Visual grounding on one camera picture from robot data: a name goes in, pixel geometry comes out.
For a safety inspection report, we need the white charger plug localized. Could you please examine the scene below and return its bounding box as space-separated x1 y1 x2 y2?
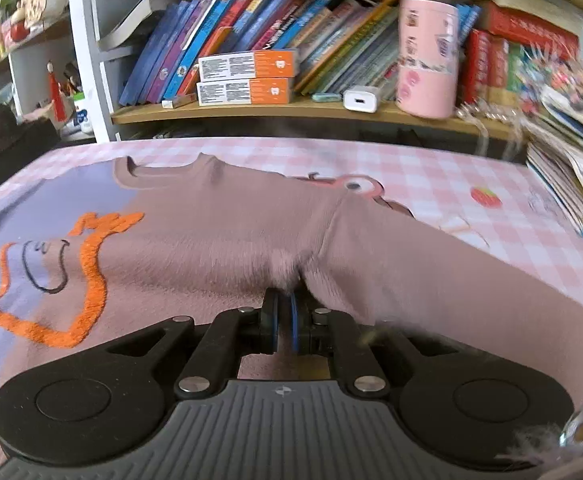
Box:
342 86 383 111

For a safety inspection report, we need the pink checkered tablecloth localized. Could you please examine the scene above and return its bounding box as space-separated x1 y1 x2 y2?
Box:
0 137 583 322

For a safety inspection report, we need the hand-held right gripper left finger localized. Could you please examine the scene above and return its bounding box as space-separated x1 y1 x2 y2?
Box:
102 289 284 398

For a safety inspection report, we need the row of colourful books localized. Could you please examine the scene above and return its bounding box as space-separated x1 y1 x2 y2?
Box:
119 0 408 107

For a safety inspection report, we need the pink cylindrical canister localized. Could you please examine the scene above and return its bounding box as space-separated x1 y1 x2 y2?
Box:
395 0 460 120

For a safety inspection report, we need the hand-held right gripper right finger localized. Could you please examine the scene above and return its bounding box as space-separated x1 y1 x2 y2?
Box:
288 290 455 398

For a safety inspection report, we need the small flat beige box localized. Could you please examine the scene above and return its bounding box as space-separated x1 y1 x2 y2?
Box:
162 94 198 110

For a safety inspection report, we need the clear bead string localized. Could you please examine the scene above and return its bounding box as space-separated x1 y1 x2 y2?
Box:
455 101 528 162

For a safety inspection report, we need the pink-brown sweater with orange print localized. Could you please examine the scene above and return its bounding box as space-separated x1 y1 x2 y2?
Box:
0 152 583 467

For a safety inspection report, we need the red tassel ornament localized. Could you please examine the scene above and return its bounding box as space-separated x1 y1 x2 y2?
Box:
46 60 68 124

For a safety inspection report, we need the stack of red books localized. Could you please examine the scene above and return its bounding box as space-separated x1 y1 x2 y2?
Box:
459 0 583 107

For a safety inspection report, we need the dark bag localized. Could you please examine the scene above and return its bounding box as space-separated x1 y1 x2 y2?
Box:
0 104 61 182

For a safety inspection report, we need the grey-covered leaning book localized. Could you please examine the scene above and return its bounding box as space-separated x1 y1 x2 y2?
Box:
96 0 168 52

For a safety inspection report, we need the wooden bookshelf with white frame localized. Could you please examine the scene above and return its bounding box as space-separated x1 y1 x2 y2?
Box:
66 0 583 162

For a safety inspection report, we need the orange and white carton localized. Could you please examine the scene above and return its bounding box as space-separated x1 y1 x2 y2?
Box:
198 49 301 81
196 77 295 107

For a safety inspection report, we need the pile of colourful magazines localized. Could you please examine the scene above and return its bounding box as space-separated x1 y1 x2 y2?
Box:
510 45 583 244

